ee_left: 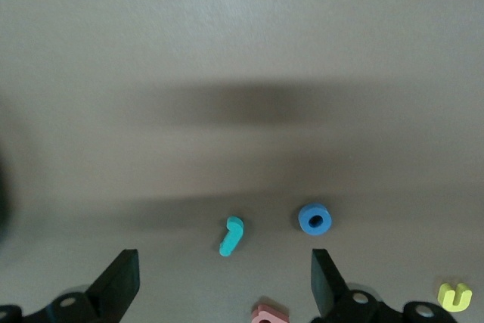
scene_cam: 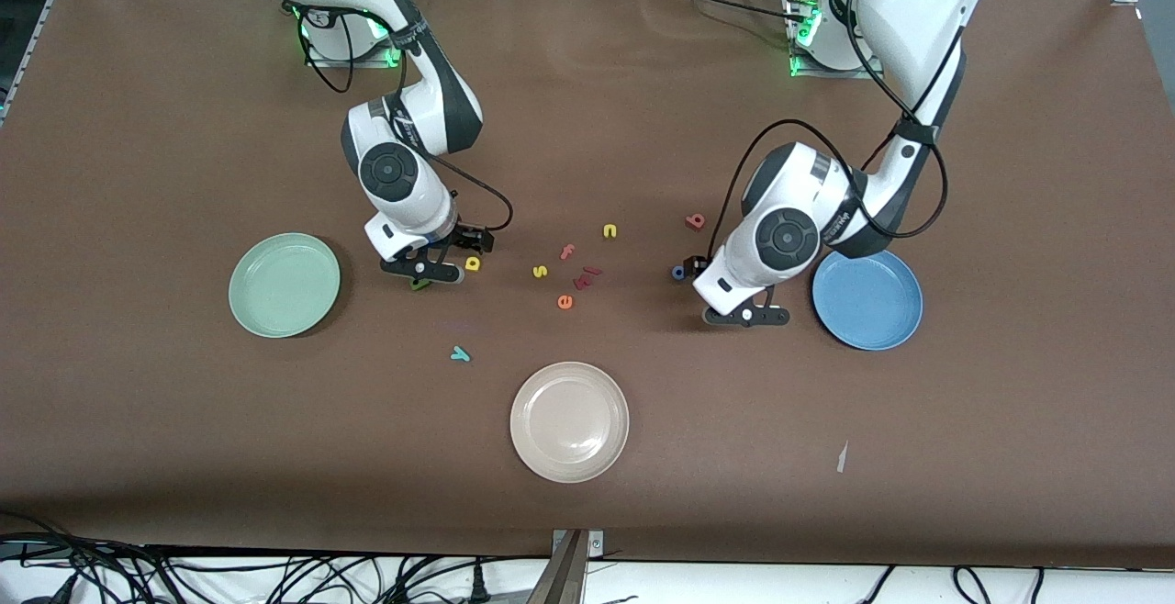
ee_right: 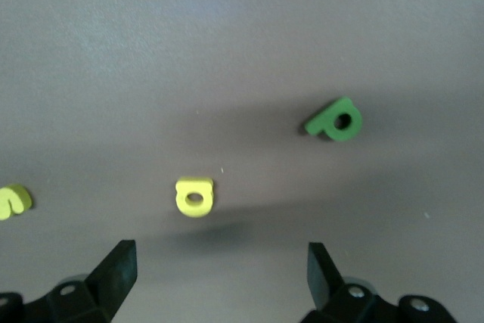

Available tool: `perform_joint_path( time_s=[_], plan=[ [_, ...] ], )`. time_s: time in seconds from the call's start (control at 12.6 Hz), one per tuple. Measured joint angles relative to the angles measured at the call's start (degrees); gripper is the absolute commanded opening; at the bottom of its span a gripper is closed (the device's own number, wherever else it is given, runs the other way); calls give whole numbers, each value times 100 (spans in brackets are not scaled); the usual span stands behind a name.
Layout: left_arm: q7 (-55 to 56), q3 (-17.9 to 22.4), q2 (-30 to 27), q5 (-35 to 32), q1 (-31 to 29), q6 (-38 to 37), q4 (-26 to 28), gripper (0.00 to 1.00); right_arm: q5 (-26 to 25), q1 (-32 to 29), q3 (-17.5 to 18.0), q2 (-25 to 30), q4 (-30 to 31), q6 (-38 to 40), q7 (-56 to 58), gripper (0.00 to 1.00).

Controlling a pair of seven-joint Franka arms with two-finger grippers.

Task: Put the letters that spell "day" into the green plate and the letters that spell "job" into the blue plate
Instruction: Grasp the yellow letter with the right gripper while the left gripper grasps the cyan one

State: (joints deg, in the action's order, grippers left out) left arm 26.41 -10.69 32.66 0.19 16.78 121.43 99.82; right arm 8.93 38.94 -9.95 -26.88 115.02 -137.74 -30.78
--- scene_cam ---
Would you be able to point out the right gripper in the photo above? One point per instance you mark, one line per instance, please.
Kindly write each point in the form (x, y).
(470, 240)

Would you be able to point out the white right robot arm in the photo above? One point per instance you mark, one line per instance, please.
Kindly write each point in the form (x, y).
(431, 108)

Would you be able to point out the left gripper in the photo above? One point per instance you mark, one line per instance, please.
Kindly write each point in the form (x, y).
(698, 266)

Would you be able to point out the light green plate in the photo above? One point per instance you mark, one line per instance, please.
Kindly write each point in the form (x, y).
(285, 285)

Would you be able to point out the red letter b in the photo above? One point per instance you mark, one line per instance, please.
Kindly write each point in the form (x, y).
(696, 220)

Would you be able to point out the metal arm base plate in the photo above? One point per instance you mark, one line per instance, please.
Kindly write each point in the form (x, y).
(826, 74)
(349, 63)

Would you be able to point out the metal camera pole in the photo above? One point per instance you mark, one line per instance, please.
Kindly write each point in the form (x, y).
(562, 576)

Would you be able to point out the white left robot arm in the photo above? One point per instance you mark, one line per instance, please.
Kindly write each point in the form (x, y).
(918, 7)

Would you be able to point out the blue plate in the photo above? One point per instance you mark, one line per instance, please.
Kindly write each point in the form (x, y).
(872, 310)

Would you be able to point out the metal mounting bracket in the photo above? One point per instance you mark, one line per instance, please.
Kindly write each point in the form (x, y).
(595, 544)

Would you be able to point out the aluminium table edge rail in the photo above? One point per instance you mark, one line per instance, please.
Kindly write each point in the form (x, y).
(37, 27)

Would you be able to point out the beige plate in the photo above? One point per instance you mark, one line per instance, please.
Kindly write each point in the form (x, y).
(569, 422)

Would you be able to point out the white tape scrap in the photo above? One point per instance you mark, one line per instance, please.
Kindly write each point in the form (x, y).
(842, 457)

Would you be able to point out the teal letter y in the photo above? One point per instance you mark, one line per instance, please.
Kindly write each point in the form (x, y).
(460, 354)

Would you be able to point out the brown table cover sheet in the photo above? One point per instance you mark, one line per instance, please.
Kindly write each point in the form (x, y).
(184, 448)

